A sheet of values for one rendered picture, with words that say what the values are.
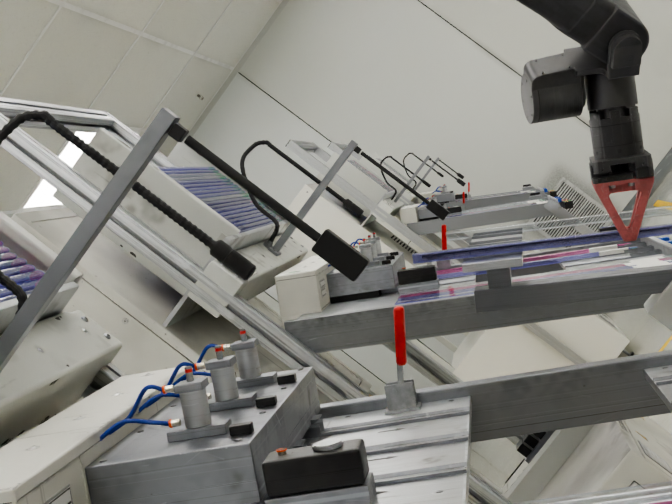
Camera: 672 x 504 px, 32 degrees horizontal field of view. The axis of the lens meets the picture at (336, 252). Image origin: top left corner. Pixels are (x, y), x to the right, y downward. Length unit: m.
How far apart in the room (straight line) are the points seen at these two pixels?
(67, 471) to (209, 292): 1.13
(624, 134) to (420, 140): 7.30
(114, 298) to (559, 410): 1.06
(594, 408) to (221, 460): 0.48
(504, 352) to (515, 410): 4.37
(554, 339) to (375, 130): 3.49
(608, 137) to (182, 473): 0.67
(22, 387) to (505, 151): 7.67
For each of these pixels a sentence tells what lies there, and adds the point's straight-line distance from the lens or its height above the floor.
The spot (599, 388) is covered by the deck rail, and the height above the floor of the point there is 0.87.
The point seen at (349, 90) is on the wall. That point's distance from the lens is 8.71.
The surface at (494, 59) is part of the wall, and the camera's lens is 8.67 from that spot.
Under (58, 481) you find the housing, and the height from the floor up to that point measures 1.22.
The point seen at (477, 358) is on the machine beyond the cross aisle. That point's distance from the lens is 5.62.
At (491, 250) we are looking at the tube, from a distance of 1.40.
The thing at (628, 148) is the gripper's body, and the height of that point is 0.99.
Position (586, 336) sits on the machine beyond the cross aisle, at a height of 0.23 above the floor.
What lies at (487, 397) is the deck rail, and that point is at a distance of 1.25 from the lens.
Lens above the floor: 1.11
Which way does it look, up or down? 3 degrees up
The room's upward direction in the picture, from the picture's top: 53 degrees counter-clockwise
